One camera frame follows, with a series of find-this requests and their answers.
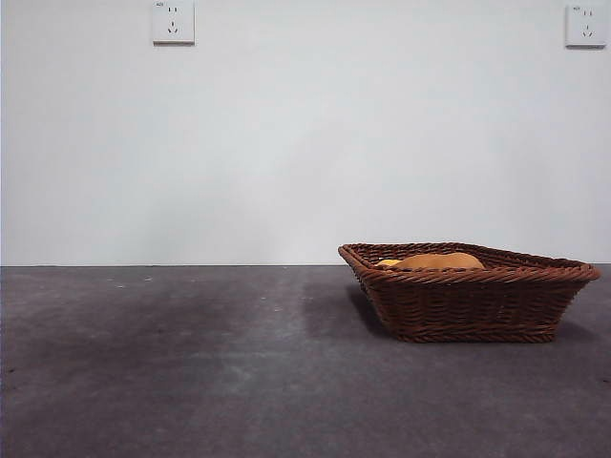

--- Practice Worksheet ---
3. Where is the brown wicker basket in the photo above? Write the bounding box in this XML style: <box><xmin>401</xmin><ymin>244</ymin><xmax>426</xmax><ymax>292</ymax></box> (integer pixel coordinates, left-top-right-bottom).
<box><xmin>337</xmin><ymin>241</ymin><xmax>602</xmax><ymax>344</ymax></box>

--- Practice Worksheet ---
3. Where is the white wall socket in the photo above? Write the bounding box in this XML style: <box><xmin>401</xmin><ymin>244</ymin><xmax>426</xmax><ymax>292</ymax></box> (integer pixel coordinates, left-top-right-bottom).
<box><xmin>152</xmin><ymin>0</ymin><xmax>196</xmax><ymax>48</ymax></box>
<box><xmin>564</xmin><ymin>4</ymin><xmax>606</xmax><ymax>50</ymax></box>

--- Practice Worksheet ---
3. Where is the brown potato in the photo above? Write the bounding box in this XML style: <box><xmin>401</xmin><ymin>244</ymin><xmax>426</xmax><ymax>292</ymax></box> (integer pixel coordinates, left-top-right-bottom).
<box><xmin>395</xmin><ymin>252</ymin><xmax>486</xmax><ymax>271</ymax></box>

